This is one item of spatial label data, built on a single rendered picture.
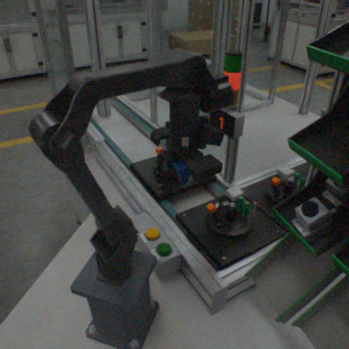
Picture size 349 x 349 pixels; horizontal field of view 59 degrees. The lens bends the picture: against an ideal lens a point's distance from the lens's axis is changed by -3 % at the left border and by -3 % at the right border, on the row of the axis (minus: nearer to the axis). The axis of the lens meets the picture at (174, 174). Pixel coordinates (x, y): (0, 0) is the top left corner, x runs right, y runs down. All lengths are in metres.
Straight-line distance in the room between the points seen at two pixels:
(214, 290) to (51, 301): 0.45
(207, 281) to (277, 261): 0.18
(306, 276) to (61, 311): 0.63
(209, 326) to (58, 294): 0.43
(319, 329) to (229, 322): 0.25
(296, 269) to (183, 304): 0.32
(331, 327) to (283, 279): 0.14
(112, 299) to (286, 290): 0.38
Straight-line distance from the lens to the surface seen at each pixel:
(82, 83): 0.48
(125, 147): 1.47
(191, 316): 0.90
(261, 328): 0.91
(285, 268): 0.80
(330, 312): 0.76
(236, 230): 0.94
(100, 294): 0.71
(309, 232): 0.63
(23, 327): 0.97
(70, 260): 1.07
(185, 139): 0.61
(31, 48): 5.95
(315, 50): 0.53
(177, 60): 0.54
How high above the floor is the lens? 1.63
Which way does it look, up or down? 34 degrees down
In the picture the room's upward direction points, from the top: straight up
